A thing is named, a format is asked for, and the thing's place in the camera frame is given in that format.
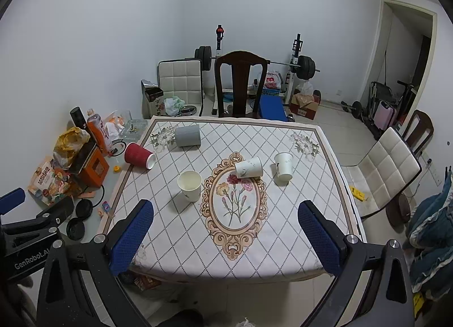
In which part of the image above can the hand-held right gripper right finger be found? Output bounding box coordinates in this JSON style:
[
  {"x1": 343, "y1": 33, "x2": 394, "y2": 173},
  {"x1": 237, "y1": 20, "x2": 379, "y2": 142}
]
[{"x1": 297, "y1": 200, "x2": 415, "y2": 327}]

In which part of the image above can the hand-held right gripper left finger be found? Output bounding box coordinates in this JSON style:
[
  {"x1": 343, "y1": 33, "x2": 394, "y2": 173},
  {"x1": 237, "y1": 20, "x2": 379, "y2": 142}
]
[{"x1": 35, "y1": 200, "x2": 155, "y2": 327}]

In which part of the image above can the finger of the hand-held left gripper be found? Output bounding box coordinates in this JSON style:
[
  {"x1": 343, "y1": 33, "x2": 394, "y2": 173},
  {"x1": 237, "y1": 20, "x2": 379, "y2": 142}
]
[
  {"x1": 4, "y1": 197, "x2": 76, "y2": 237},
  {"x1": 0, "y1": 188, "x2": 26, "y2": 223}
]

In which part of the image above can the red ribbed paper cup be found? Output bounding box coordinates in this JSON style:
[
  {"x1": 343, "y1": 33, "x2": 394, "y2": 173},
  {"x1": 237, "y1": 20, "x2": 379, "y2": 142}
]
[{"x1": 124, "y1": 142, "x2": 157, "y2": 170}]

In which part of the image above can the white speckled paper cup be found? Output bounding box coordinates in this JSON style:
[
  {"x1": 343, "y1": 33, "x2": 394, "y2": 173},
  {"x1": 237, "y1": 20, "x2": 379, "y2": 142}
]
[{"x1": 235, "y1": 156, "x2": 264, "y2": 179}]

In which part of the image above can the grey cup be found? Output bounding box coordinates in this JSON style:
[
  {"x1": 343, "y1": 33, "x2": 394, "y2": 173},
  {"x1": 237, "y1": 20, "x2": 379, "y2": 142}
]
[{"x1": 172, "y1": 125, "x2": 202, "y2": 148}]

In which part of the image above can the cream paper cup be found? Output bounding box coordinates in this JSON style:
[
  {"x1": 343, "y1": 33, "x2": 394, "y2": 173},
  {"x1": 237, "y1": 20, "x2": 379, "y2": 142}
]
[{"x1": 177, "y1": 170, "x2": 202, "y2": 202}]

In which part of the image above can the black round lid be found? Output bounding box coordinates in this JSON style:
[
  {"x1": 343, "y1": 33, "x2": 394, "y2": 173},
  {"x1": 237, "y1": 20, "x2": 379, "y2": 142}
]
[
  {"x1": 66, "y1": 217, "x2": 86, "y2": 241},
  {"x1": 74, "y1": 198, "x2": 93, "y2": 220}
]

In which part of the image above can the printed snack packet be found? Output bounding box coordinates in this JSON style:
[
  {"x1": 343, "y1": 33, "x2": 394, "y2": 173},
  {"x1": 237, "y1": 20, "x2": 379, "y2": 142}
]
[{"x1": 27, "y1": 159, "x2": 73, "y2": 207}]

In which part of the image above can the floral diamond pattern tablecloth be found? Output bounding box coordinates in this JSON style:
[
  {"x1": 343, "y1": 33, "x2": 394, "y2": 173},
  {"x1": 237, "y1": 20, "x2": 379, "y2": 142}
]
[{"x1": 97, "y1": 116, "x2": 367, "y2": 283}]

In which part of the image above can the orange box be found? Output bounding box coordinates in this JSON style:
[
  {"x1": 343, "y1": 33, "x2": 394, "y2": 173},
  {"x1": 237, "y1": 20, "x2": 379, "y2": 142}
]
[{"x1": 69, "y1": 142, "x2": 110, "y2": 188}]

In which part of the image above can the yellow plastic bag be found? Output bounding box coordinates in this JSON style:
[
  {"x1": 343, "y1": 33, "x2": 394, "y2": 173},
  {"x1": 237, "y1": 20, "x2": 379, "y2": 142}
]
[{"x1": 53, "y1": 127, "x2": 91, "y2": 169}]

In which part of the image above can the orange drink bottle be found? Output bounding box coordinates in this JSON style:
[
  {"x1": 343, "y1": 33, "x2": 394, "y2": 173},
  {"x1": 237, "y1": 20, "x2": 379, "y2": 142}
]
[{"x1": 86, "y1": 113, "x2": 107, "y2": 152}]

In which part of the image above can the black cylinder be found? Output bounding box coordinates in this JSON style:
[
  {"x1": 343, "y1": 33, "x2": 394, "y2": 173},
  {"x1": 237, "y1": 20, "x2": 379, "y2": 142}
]
[{"x1": 70, "y1": 107, "x2": 87, "y2": 130}]

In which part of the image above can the white padded chair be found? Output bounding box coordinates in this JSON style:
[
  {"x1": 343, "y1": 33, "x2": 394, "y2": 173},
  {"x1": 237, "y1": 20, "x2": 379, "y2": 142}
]
[
  {"x1": 157, "y1": 59, "x2": 204, "y2": 117},
  {"x1": 341, "y1": 127, "x2": 423, "y2": 222}
]

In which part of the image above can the clear glass tray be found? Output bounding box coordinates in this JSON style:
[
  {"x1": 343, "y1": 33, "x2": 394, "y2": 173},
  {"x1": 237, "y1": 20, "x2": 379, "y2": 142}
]
[{"x1": 119, "y1": 119, "x2": 148, "y2": 137}]

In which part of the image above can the blue quilted cloth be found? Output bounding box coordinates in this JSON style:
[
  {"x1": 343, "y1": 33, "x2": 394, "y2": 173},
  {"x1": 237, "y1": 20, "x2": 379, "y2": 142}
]
[{"x1": 404, "y1": 172, "x2": 453, "y2": 301}]

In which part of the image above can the cardboard box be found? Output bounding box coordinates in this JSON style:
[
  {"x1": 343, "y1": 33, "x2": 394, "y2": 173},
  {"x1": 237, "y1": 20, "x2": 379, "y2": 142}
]
[{"x1": 290, "y1": 89, "x2": 321, "y2": 120}]

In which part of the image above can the black dumbbell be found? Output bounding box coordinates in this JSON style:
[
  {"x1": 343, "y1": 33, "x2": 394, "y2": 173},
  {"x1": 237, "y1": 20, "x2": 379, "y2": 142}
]
[{"x1": 341, "y1": 101, "x2": 364, "y2": 117}]

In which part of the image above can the blue weight bench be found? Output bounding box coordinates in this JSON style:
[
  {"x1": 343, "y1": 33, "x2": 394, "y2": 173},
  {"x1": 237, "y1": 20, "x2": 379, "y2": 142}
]
[{"x1": 259, "y1": 95, "x2": 295, "y2": 122}]

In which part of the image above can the brown gift box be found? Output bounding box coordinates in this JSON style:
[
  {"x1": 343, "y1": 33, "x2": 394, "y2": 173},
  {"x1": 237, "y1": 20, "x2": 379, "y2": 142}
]
[{"x1": 141, "y1": 79, "x2": 165, "y2": 119}]

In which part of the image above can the pink suitcase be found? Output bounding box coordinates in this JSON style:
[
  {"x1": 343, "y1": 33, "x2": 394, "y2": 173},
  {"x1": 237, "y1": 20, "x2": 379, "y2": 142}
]
[{"x1": 374, "y1": 101, "x2": 397, "y2": 130}]

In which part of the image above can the green and white plastic bag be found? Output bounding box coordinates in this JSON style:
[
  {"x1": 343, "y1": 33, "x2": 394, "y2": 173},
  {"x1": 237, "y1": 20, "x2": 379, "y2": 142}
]
[{"x1": 164, "y1": 96, "x2": 187, "y2": 116}]

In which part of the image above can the dark wooden chair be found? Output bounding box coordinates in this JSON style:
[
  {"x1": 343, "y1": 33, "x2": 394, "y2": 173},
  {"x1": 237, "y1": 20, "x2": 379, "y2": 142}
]
[
  {"x1": 386, "y1": 110, "x2": 434, "y2": 229},
  {"x1": 214, "y1": 51, "x2": 268, "y2": 119}
]

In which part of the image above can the red and white plastic bag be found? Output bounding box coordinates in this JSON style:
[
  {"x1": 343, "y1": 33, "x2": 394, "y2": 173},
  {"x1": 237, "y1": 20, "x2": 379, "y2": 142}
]
[{"x1": 264, "y1": 71, "x2": 283, "y2": 90}]

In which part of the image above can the black barbell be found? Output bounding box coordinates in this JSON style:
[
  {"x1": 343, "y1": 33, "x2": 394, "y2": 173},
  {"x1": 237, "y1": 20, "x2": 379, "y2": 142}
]
[{"x1": 194, "y1": 46, "x2": 321, "y2": 80}]

